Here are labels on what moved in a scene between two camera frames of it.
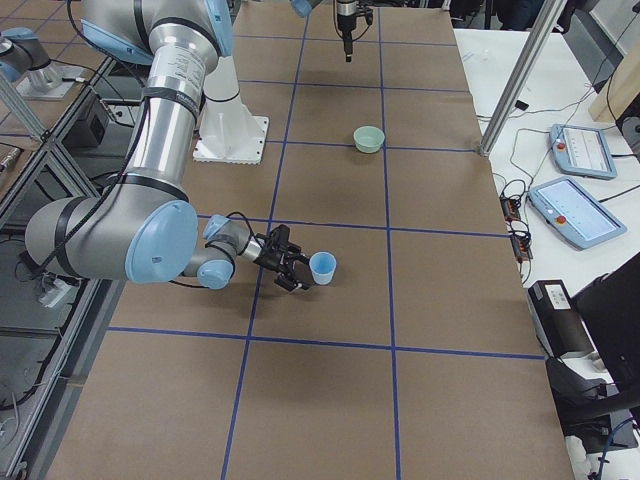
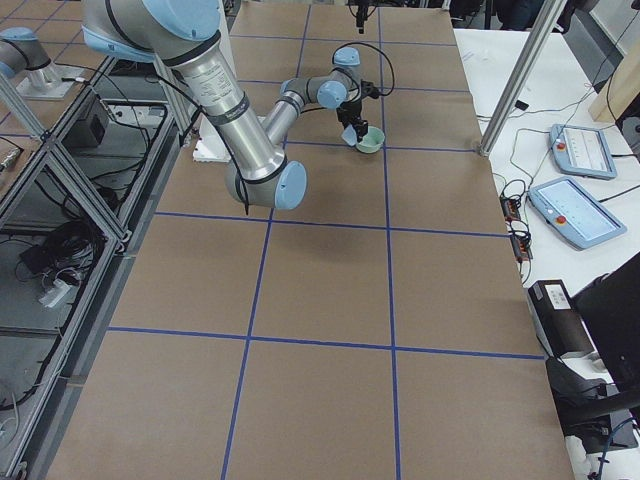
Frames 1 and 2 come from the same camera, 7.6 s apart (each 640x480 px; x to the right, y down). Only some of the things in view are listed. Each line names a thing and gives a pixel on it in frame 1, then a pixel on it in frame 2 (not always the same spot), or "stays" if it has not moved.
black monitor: [610, 306] stays
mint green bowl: [368, 139] stays
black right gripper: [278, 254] to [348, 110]
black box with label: [559, 322] stays
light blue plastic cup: [322, 265] to [350, 135]
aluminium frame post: [522, 78] stays
